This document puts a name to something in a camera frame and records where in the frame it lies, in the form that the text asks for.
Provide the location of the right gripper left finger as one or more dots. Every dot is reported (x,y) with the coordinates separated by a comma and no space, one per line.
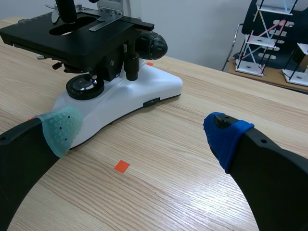
(21,154)

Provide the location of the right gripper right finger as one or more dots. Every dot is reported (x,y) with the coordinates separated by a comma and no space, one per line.
(269,173)

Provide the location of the wooden desk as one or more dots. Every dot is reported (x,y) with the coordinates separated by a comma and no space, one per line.
(269,75)

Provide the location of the white straw tower model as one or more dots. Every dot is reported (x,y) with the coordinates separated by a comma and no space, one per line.
(263,36)
(297,65)

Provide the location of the white and black microscope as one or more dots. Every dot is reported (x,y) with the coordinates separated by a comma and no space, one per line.
(96,60)

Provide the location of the dark blue chair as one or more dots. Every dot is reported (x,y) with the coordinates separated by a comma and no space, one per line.
(267,33)

